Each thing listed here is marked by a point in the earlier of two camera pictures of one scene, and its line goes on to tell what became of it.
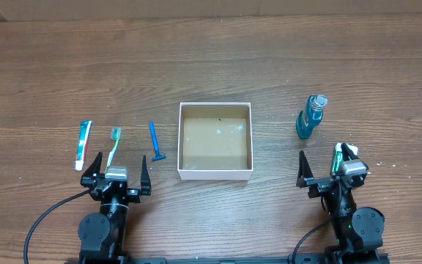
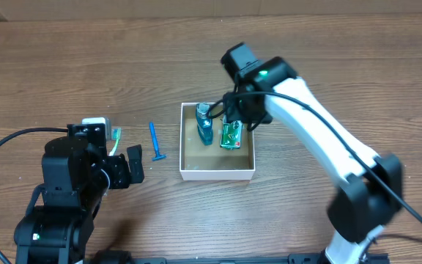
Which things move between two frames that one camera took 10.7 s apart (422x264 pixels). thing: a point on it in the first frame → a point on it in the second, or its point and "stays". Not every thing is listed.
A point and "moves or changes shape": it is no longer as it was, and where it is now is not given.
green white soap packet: x=338 y=157 moves or changes shape
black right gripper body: x=319 y=185 → x=250 y=109
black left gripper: x=135 y=193 → x=121 y=175
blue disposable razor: x=157 y=155 stays
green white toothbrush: x=116 y=135 stays
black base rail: x=222 y=259 stays
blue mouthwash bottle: x=311 y=116 moves or changes shape
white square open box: x=215 y=141 stays
